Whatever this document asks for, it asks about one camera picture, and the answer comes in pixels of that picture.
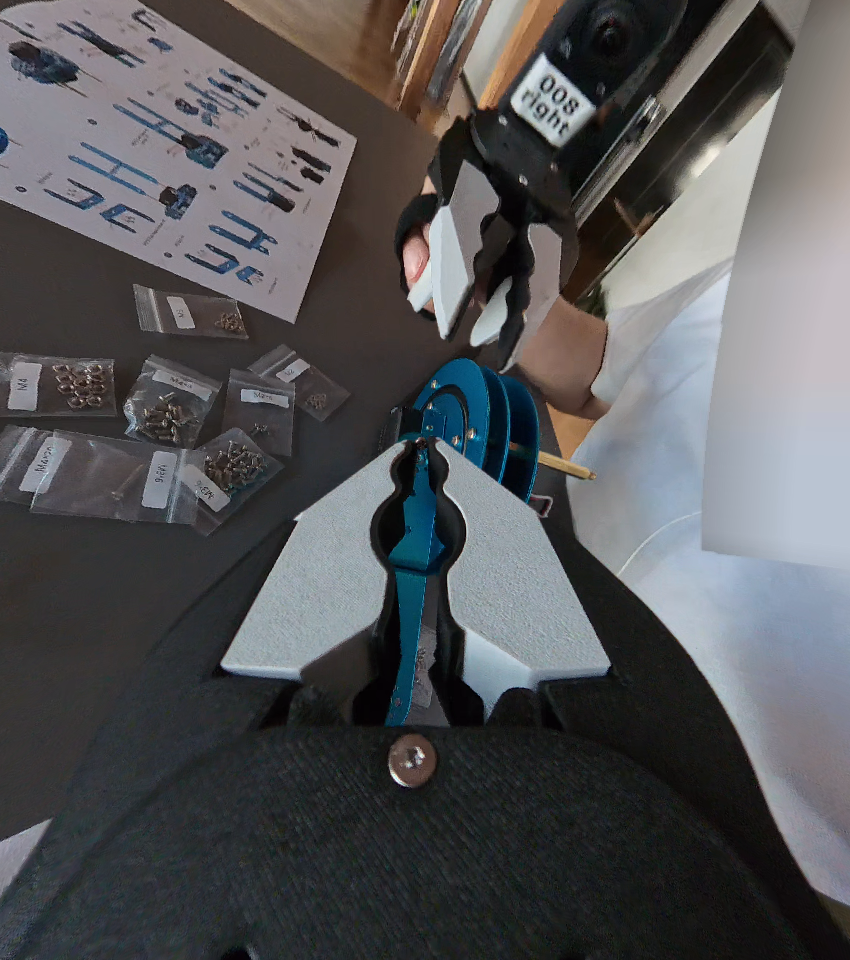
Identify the person's right hand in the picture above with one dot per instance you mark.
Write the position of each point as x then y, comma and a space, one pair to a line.
416, 259

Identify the group of labelled screw bags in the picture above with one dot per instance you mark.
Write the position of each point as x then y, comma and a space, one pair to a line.
87, 382

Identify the wooden bookshelf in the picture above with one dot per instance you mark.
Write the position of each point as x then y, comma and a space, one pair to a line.
425, 52

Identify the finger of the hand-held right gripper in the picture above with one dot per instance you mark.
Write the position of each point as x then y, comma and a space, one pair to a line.
549, 262
459, 247

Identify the dark grey desk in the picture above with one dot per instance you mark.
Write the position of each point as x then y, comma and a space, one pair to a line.
57, 637

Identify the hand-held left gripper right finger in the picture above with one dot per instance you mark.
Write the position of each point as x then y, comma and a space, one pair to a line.
522, 600

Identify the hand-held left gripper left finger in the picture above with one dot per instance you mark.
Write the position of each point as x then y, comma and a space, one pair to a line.
305, 600

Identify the printed instruction sheet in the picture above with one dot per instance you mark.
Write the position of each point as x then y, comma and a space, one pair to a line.
170, 150

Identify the person's white shirt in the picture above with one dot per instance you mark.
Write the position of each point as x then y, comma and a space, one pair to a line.
695, 675

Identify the blue toy robot arm assembly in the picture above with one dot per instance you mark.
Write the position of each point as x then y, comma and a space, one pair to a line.
470, 405

